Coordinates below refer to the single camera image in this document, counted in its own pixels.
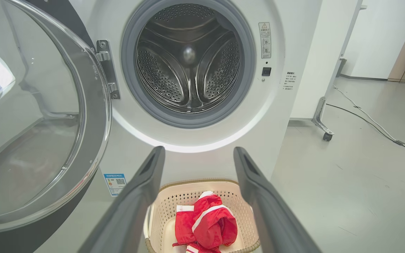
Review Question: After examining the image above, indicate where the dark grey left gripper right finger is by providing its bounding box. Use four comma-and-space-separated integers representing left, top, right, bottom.
233, 147, 322, 253

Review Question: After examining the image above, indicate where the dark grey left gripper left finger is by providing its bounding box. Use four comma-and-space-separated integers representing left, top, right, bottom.
78, 146, 166, 253

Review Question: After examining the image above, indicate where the red and white garment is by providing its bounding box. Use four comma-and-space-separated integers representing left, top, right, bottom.
172, 191, 238, 253

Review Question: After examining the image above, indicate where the black glass washer door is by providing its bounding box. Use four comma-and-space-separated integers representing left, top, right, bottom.
0, 0, 113, 253

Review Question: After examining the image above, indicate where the cream perforated laundry basket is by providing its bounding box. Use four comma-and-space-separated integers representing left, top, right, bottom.
143, 179, 261, 253

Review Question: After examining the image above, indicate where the white front-load washing machine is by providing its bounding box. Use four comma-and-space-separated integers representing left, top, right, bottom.
36, 0, 324, 253

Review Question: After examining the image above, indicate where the metal door hinge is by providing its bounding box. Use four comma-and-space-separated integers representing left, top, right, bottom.
95, 39, 121, 100

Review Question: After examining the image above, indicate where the steel perforated washer drum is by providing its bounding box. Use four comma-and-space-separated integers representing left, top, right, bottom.
135, 3, 242, 113

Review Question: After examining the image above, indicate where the blue energy label sticker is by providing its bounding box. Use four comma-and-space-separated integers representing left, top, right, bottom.
103, 173, 127, 196

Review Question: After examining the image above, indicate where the metal panel leg with caster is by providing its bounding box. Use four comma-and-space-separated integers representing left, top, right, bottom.
311, 97, 335, 142

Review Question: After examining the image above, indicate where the small printed text label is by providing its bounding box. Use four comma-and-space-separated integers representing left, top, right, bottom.
283, 71, 297, 91

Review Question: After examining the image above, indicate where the white partition panel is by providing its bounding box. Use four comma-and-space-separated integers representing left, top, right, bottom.
290, 0, 365, 120

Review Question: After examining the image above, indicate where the grey warning sticker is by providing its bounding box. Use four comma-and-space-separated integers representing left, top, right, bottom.
258, 22, 272, 59

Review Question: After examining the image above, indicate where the black floor cable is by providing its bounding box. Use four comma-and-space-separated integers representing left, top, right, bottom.
326, 104, 405, 157

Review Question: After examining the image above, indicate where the white floor cable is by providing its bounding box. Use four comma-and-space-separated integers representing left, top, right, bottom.
333, 84, 405, 174

